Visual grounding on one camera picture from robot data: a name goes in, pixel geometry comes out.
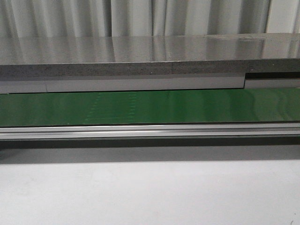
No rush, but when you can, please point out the green conveyor belt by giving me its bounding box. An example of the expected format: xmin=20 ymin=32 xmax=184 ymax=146
xmin=0 ymin=88 xmax=300 ymax=127

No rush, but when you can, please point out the white pleated curtain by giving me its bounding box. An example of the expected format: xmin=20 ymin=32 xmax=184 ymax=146
xmin=0 ymin=0 xmax=300 ymax=38

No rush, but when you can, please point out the grey rear conveyor rail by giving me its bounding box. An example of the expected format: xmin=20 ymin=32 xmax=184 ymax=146
xmin=0 ymin=72 xmax=300 ymax=94

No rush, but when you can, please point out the aluminium front conveyor rail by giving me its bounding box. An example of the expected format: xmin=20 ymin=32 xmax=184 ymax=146
xmin=0 ymin=122 xmax=300 ymax=140

